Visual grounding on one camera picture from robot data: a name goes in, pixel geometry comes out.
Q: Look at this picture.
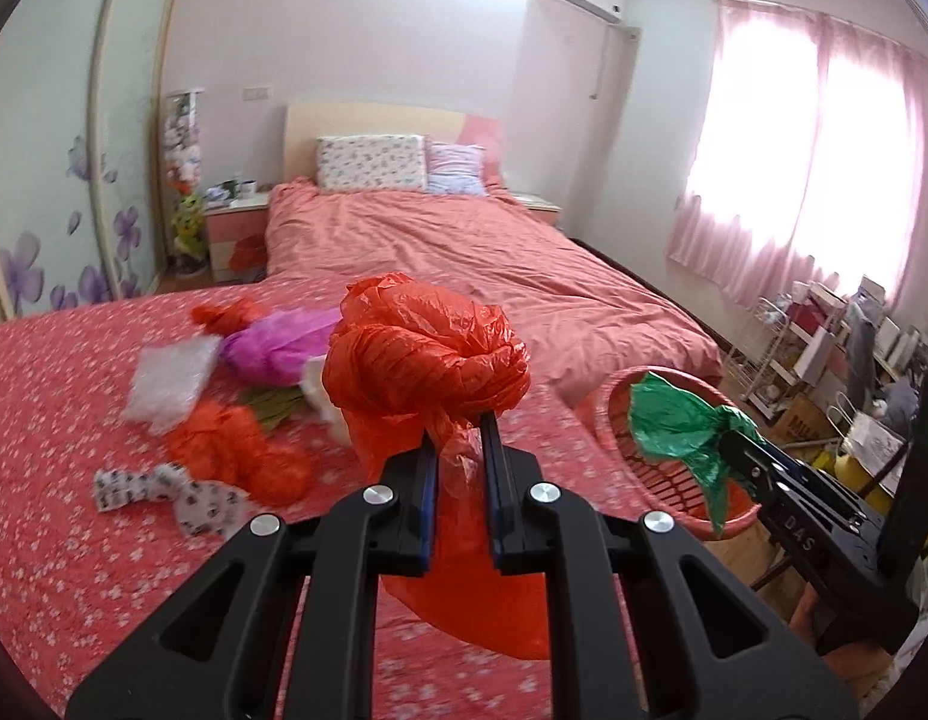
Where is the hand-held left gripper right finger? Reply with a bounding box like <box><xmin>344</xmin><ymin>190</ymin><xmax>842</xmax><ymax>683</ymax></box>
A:
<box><xmin>482</xmin><ymin>411</ymin><xmax>859</xmax><ymax>720</ymax></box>

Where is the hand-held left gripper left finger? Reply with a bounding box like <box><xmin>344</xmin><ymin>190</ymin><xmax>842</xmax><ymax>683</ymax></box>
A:
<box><xmin>65</xmin><ymin>435</ymin><xmax>439</xmax><ymax>720</ymax></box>

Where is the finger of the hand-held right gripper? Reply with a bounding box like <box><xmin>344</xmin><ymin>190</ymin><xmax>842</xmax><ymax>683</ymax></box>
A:
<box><xmin>717</xmin><ymin>441</ymin><xmax>786</xmax><ymax>503</ymax></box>
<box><xmin>734</xmin><ymin>427</ymin><xmax>869</xmax><ymax>530</ymax></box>

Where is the dark green plastic bag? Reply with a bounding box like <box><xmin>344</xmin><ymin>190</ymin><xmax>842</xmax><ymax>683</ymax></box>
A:
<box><xmin>627</xmin><ymin>377</ymin><xmax>765</xmax><ymax>537</ymax></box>

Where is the pink plastic laundry basket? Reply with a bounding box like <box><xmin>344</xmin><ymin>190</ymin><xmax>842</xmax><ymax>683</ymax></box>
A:
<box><xmin>593</xmin><ymin>365</ymin><xmax>765</xmax><ymax>541</ymax></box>

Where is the large orange plastic bag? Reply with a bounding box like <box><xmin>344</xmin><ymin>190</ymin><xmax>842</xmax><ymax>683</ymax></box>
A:
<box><xmin>321</xmin><ymin>272</ymin><xmax>553</xmax><ymax>662</ymax></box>

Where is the green paw print bag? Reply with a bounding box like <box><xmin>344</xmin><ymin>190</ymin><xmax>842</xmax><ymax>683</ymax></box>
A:
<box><xmin>239</xmin><ymin>384</ymin><xmax>311</xmax><ymax>436</ymax></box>

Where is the medium orange plastic bag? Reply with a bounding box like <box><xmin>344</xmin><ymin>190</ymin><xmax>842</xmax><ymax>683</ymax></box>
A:
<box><xmin>167</xmin><ymin>401</ymin><xmax>315</xmax><ymax>507</ymax></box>

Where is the pink plastic bag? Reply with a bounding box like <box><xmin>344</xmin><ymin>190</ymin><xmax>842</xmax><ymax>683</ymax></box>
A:
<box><xmin>222</xmin><ymin>313</ymin><xmax>345</xmax><ymax>387</ymax></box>

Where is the small orange plastic bag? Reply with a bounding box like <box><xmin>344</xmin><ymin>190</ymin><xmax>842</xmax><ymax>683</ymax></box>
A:
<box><xmin>190</xmin><ymin>296</ymin><xmax>266</xmax><ymax>337</ymax></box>

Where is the clear plastic bag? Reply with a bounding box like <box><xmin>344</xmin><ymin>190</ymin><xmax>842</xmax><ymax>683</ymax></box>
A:
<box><xmin>126</xmin><ymin>335</ymin><xmax>221</xmax><ymax>436</ymax></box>

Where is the cardboard box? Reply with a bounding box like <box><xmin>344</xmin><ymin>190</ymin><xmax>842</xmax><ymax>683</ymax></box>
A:
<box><xmin>779</xmin><ymin>397</ymin><xmax>833</xmax><ymax>443</ymax></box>

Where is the yellow container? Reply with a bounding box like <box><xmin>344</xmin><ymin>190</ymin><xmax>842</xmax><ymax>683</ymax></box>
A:
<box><xmin>835</xmin><ymin>450</ymin><xmax>893</xmax><ymax>503</ymax></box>

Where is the white plastic bag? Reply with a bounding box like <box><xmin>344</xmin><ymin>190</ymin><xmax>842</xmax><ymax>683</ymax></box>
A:
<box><xmin>300</xmin><ymin>360</ymin><xmax>351</xmax><ymax>440</ymax></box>

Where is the white paw print bag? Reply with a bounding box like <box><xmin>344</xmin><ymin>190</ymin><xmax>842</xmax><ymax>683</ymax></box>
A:
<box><xmin>92</xmin><ymin>463</ymin><xmax>251</xmax><ymax>539</ymax></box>

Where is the salmon duvet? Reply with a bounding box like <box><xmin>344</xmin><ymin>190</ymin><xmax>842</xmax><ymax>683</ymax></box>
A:
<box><xmin>265</xmin><ymin>176</ymin><xmax>724</xmax><ymax>406</ymax></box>

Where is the pink and white nightstand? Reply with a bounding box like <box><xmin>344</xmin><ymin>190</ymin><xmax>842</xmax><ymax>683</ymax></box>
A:
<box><xmin>203</xmin><ymin>191</ymin><xmax>274</xmax><ymax>282</ymax></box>
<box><xmin>509</xmin><ymin>191</ymin><xmax>562</xmax><ymax>230</ymax></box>

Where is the pink striped pillow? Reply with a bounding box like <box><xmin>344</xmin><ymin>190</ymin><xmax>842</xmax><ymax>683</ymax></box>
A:
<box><xmin>426</xmin><ymin>139</ymin><xmax>489</xmax><ymax>197</ymax></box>

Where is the pink curtain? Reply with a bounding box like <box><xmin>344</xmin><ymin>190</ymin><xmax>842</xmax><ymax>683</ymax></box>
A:
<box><xmin>666</xmin><ymin>0</ymin><xmax>926</xmax><ymax>308</ymax></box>

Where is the floral print pillow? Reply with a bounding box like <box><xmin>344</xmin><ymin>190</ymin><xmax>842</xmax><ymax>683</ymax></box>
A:
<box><xmin>315</xmin><ymin>133</ymin><xmax>429</xmax><ymax>194</ymax></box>

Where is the red floral blanket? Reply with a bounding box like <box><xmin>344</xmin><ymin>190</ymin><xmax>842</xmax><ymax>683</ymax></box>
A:
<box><xmin>0</xmin><ymin>289</ymin><xmax>735</xmax><ymax>720</ymax></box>

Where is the beige and pink headboard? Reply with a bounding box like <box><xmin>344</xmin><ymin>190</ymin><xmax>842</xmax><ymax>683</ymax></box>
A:
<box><xmin>284</xmin><ymin>103</ymin><xmax>506</xmax><ymax>188</ymax></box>

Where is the plush toy display case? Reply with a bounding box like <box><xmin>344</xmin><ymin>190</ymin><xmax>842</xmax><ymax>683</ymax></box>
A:
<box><xmin>162</xmin><ymin>90</ymin><xmax>210</xmax><ymax>275</ymax></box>

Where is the flower print sliding wardrobe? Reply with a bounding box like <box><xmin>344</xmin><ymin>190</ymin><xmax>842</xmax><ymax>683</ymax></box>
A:
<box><xmin>0</xmin><ymin>0</ymin><xmax>187</xmax><ymax>323</ymax></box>

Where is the white wire rack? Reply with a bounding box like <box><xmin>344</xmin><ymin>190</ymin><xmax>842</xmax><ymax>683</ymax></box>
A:
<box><xmin>734</xmin><ymin>277</ymin><xmax>848</xmax><ymax>421</ymax></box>

